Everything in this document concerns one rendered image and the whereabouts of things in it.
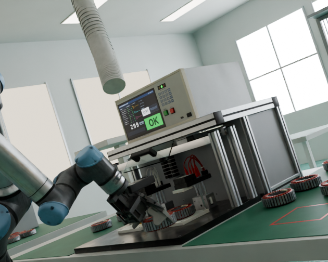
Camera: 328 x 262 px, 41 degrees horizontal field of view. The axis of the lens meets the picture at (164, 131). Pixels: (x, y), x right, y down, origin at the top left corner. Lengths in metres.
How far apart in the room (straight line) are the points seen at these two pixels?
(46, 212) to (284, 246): 0.62
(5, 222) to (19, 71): 5.68
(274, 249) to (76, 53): 6.75
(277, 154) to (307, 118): 6.69
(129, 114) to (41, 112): 5.05
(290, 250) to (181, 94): 0.82
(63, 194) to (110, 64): 1.91
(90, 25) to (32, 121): 3.71
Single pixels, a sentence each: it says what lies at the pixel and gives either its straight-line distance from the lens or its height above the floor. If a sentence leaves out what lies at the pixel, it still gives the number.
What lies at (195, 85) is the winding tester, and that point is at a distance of 1.73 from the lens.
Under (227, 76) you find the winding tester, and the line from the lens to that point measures 1.90.
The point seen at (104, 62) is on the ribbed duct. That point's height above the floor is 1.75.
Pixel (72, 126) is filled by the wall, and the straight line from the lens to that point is 7.13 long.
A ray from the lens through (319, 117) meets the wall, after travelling 8.43.
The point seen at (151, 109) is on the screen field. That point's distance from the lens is 1.83.
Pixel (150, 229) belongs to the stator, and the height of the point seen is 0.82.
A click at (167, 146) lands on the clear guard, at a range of 1.45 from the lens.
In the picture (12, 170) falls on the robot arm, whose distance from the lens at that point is 1.24.
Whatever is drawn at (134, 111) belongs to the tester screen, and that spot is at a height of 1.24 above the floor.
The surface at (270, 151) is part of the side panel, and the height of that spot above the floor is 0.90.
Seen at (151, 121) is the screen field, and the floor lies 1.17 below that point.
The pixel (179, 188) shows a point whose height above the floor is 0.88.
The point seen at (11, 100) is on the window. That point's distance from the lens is 6.79.
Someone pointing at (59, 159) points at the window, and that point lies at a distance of 6.88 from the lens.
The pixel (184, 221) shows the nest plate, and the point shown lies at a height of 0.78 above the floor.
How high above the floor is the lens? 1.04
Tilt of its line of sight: 3 degrees up
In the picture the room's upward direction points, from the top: 18 degrees counter-clockwise
